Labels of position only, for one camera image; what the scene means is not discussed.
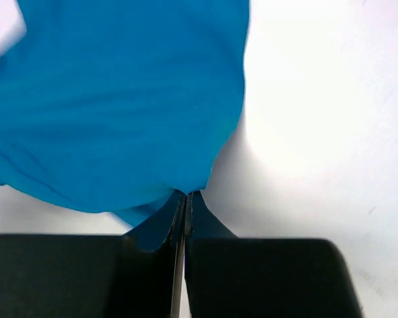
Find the blue polo shirt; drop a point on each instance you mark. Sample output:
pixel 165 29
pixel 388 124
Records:
pixel 111 106

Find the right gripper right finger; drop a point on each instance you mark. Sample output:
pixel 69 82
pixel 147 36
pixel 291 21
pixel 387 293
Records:
pixel 228 276

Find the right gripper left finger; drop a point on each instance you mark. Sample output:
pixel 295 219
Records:
pixel 137 274

